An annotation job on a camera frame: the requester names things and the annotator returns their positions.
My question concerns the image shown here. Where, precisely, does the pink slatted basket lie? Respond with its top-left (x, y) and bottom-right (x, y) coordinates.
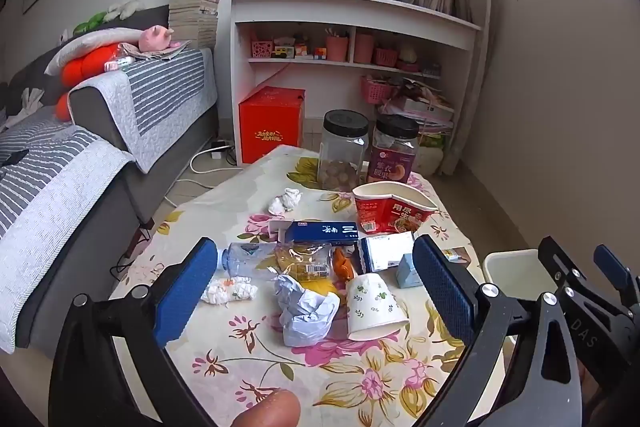
top-left (361, 76), bottom-right (393, 104)

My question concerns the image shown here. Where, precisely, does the white bookshelf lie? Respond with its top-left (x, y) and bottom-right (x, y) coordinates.
top-left (226, 0), bottom-right (483, 168)

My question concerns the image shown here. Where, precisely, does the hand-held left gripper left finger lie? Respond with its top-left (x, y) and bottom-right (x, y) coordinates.
top-left (48, 237), bottom-right (221, 427)

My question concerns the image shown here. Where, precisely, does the orange cushion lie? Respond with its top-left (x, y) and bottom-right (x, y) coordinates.
top-left (55, 46), bottom-right (123, 122)

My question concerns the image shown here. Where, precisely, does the grey sofa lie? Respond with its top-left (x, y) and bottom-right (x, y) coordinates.
top-left (0, 4), bottom-right (219, 350)

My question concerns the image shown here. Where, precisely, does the striped grey seat blanket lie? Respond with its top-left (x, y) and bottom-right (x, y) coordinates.
top-left (0, 107), bottom-right (137, 355)

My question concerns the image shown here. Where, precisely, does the green plush toy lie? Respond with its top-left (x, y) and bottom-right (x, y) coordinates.
top-left (73, 11), bottom-right (108, 35)

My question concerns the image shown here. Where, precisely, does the person's left hand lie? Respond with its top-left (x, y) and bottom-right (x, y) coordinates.
top-left (235, 389), bottom-right (302, 427)

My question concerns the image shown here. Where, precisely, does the clear nut jar black lid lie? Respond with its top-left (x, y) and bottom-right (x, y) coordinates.
top-left (317, 109), bottom-right (370, 192)

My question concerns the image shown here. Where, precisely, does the floral tablecloth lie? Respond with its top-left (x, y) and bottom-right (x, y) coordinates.
top-left (107, 144), bottom-right (506, 427)

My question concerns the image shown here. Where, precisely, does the pink pen cup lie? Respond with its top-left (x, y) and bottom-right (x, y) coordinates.
top-left (325, 34), bottom-right (349, 62)

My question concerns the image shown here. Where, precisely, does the white cable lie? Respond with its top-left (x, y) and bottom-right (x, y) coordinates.
top-left (190, 146), bottom-right (236, 188)

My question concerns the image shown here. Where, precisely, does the purple label jar black lid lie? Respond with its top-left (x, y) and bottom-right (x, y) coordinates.
top-left (367, 114), bottom-right (420, 185)

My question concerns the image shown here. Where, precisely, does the white plush toy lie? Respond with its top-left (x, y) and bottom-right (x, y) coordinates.
top-left (104, 0), bottom-right (146, 20)

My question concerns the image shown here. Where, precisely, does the small light blue box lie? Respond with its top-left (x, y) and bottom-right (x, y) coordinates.
top-left (396, 253), bottom-right (426, 290)

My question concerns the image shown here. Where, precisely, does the white pillow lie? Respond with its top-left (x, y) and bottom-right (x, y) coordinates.
top-left (44, 27), bottom-right (143, 76)

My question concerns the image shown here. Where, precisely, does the yellow snack wrapper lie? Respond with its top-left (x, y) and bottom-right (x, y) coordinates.
top-left (275, 243), bottom-right (341, 295)

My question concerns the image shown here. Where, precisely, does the white plastic trash bin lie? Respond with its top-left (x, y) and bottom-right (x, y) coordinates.
top-left (482, 248), bottom-right (553, 303)

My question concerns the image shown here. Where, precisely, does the striped grey armrest blanket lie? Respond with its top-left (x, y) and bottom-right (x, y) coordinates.
top-left (69, 48), bottom-right (213, 174)

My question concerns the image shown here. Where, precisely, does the orange snack wrapper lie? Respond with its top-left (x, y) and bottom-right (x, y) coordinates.
top-left (331, 247), bottom-right (357, 283)

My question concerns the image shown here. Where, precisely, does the orange stained tissue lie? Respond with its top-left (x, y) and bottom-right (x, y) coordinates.
top-left (202, 276), bottom-right (258, 305)

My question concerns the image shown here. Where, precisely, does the floral print paper cup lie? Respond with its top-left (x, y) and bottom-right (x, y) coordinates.
top-left (345, 272), bottom-right (410, 342)

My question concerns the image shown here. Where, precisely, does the pale curtain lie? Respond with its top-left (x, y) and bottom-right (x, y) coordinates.
top-left (447, 0), bottom-right (501, 178)

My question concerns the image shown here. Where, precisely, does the stack of papers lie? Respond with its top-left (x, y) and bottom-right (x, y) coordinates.
top-left (377, 77), bottom-right (456, 132)

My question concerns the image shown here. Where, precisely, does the black remote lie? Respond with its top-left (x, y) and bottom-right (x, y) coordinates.
top-left (0, 149), bottom-right (30, 168)

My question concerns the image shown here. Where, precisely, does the red gift box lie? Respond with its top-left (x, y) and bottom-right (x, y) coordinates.
top-left (238, 86), bottom-right (306, 165)

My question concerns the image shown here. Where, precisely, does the pink plush pig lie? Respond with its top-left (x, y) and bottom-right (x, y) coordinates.
top-left (138, 25), bottom-right (181, 54)

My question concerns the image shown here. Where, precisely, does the red instant noodle cup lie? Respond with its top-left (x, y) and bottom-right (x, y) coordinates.
top-left (352, 181), bottom-right (441, 235)

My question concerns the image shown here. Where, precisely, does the stack of books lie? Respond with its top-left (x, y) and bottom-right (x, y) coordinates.
top-left (168, 0), bottom-right (221, 50)

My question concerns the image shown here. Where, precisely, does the blue cardboard box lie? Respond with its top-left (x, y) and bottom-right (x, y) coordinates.
top-left (269, 219), bottom-right (360, 244)

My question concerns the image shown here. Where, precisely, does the white blue carton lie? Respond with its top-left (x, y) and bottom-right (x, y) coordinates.
top-left (357, 231), bottom-right (417, 273)

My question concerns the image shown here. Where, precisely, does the white blue paper ball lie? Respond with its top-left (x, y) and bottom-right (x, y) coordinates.
top-left (272, 273), bottom-right (342, 348)

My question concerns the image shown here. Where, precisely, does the white tissue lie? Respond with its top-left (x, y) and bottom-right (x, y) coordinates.
top-left (267, 188), bottom-right (303, 214)

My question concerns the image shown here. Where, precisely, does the white fluffy bag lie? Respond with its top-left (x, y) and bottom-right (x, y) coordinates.
top-left (412, 146), bottom-right (446, 175)

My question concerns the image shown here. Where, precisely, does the crushed clear plastic bottle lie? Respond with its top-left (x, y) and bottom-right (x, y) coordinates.
top-left (220, 242), bottom-right (281, 280)

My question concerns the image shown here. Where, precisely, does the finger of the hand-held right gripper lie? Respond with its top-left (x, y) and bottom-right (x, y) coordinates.
top-left (593, 244), bottom-right (640, 303)
top-left (536, 236), bottom-right (591, 303)

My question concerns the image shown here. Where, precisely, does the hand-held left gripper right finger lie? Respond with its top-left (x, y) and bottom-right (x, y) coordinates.
top-left (412, 234), bottom-right (581, 427)

